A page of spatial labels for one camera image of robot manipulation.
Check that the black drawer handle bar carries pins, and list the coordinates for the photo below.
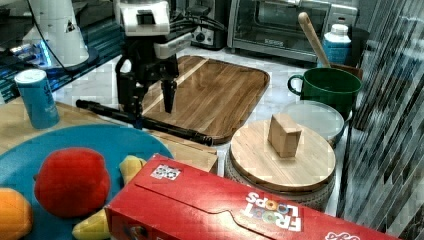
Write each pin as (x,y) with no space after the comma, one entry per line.
(145,122)

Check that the wooden spoon handle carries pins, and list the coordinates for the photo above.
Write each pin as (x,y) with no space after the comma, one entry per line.
(309,31)

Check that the white plate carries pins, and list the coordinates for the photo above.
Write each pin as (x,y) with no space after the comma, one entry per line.
(319,117)

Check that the white blue bottle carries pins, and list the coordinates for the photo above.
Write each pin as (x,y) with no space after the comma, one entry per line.
(337,44)

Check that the blue plate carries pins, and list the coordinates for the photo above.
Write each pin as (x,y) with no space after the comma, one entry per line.
(45,225)

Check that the yellow plush banana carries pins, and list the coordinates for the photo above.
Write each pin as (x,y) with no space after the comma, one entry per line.
(96,226)

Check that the black coffee machine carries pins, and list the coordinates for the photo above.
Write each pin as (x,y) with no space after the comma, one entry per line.
(211,17)

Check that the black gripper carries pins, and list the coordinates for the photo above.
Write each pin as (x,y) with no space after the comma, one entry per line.
(146,69)

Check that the blue cylindrical can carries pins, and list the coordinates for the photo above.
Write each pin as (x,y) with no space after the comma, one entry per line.
(35,91)

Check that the green mug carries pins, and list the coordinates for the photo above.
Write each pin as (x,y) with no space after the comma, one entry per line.
(331,86)

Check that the woven round container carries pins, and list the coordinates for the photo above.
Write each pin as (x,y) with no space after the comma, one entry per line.
(316,199)

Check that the red Froot Loops box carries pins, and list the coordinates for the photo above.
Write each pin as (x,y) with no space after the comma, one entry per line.
(168,200)

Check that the wooden cutting board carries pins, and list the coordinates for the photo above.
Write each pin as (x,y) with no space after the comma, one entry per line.
(212,97)

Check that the silver toaster oven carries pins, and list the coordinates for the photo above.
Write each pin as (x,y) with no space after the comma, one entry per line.
(271,26)

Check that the round wooden lid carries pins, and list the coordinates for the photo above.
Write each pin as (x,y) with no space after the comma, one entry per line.
(282,155)

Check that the orange plush fruit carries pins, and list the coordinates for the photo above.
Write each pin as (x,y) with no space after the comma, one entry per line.
(15,215)

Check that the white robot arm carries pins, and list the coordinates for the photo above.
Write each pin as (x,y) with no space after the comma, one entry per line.
(151,18)

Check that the light wooden drawer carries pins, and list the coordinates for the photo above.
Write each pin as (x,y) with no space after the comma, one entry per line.
(23,147)

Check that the red plush apple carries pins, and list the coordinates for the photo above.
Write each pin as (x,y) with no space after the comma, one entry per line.
(72,182)

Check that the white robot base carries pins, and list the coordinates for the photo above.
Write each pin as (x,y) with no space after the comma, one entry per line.
(56,36)

